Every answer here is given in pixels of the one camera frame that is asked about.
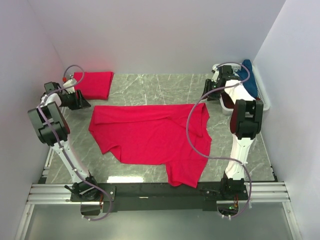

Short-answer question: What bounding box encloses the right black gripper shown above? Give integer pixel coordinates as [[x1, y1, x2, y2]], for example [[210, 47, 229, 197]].
[[200, 79, 223, 102]]

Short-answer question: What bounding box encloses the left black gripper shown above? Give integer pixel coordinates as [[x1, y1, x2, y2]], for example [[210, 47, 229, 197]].
[[59, 89, 91, 111]]

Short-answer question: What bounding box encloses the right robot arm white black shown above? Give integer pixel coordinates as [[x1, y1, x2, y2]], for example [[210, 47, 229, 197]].
[[202, 63, 264, 200]]

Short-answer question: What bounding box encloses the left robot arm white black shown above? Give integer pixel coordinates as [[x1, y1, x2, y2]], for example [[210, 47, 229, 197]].
[[27, 82, 102, 202]]

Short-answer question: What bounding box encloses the dark red t-shirt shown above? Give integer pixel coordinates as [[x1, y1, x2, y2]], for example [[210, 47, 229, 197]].
[[221, 92, 235, 113]]

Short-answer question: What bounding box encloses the folded red t-shirt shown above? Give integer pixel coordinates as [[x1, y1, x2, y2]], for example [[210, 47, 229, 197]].
[[74, 71, 114, 100]]

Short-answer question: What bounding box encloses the white plastic basket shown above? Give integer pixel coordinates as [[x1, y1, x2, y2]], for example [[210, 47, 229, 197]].
[[219, 64, 271, 116]]

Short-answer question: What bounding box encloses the blue t-shirt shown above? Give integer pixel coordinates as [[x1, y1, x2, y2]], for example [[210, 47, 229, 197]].
[[233, 59, 258, 99]]

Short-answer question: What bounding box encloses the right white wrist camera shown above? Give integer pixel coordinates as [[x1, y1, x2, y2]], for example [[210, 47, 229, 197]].
[[211, 64, 220, 83]]

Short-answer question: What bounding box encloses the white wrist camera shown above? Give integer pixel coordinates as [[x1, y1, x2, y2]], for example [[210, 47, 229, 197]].
[[63, 78, 77, 93], [211, 64, 220, 83]]

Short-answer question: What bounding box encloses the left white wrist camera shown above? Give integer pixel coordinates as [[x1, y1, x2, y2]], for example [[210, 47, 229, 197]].
[[63, 78, 77, 93]]

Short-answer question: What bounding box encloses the aluminium rail frame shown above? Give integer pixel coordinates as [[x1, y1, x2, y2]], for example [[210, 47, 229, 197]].
[[15, 151, 302, 240]]

